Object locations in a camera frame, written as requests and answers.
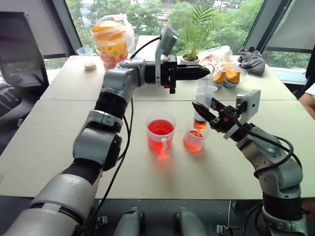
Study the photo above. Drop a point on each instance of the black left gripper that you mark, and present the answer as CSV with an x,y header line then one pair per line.
x,y
170,71

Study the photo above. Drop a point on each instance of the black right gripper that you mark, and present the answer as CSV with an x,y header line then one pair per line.
x,y
225,120

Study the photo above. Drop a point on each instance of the clear plastic syringe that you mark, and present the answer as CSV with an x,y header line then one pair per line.
x,y
204,96

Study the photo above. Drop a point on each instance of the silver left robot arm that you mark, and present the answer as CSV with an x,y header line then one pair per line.
x,y
61,191

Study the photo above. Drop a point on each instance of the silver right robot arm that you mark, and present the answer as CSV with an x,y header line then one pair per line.
x,y
283,177

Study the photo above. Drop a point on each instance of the orange and white paper cup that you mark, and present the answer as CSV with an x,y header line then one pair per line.
x,y
219,78
231,78

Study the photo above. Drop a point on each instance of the small clear cup, red liquid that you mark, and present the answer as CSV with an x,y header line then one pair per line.
x,y
193,143

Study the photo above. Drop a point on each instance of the large clear cup, red liquid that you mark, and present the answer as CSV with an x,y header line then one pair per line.
x,y
160,132

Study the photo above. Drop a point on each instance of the orange floral print cup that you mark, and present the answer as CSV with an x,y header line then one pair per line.
x,y
112,46

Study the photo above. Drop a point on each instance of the empty clear measuring cup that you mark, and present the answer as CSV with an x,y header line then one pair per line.
x,y
85,51

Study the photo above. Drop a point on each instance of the crumpled clear plastic bag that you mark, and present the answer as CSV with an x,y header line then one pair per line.
x,y
221,57

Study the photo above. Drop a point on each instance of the green potted palm plant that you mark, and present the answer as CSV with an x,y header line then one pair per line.
x,y
194,34

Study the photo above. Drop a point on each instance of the grey crumpled cloth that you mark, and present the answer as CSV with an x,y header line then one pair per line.
x,y
252,61

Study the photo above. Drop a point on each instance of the bagged orange snack tub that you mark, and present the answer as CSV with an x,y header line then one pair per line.
x,y
129,29

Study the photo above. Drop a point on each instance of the bystander's arm, white sleeve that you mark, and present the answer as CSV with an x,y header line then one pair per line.
x,y
308,100

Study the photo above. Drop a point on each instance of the small white round lump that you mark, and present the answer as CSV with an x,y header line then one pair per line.
x,y
89,67

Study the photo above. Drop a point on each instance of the dark rounded grey shape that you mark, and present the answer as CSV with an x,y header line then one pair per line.
x,y
129,222
188,222

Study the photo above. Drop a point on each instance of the black monitor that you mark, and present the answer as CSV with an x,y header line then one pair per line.
x,y
21,51

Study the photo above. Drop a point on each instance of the black office chair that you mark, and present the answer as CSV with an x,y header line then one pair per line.
x,y
12,105

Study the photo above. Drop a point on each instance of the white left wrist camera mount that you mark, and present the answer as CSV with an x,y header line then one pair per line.
x,y
168,39

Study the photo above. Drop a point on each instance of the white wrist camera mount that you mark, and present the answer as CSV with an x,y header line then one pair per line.
x,y
168,39
251,100

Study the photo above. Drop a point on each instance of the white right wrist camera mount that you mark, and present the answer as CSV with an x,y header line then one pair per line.
x,y
251,100

